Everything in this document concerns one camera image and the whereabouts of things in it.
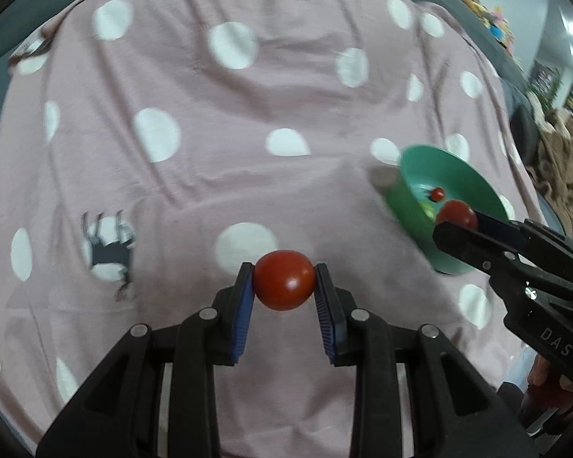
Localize colourful plush toys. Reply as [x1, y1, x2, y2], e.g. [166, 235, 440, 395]
[461, 0, 514, 51]

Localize pink polka dot blanket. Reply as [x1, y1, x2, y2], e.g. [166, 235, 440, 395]
[0, 0, 555, 458]

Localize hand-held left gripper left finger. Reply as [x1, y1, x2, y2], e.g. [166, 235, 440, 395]
[37, 261, 257, 458]

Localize brown fleece blanket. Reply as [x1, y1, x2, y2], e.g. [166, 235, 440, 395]
[529, 107, 573, 242]

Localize green bowl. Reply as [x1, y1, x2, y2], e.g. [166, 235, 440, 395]
[387, 144, 516, 276]

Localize black cushion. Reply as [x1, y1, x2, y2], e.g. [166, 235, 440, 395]
[510, 104, 541, 156]

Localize person's right hand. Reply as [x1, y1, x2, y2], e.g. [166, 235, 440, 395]
[520, 355, 573, 437]

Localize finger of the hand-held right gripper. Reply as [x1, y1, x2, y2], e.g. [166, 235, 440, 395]
[432, 221, 536, 289]
[475, 211, 573, 265]

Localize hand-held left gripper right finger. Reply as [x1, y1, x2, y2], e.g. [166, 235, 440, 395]
[314, 262, 538, 458]

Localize wall shelf with items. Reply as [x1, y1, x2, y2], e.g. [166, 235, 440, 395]
[529, 60, 573, 122]

